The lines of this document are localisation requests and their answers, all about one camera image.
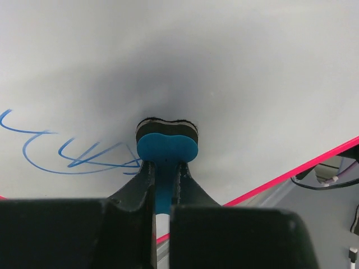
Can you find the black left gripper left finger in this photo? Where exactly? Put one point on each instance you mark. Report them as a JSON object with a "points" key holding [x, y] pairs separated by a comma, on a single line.
{"points": [[113, 232]]}

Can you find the pink-framed whiteboard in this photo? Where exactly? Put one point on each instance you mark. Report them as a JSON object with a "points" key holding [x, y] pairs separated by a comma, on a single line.
{"points": [[272, 87]]}

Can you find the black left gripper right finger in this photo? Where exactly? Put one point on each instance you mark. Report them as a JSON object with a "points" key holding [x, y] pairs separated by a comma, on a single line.
{"points": [[204, 234]]}

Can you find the blue bone-shaped eraser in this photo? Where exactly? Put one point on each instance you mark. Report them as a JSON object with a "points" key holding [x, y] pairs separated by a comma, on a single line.
{"points": [[166, 143]]}

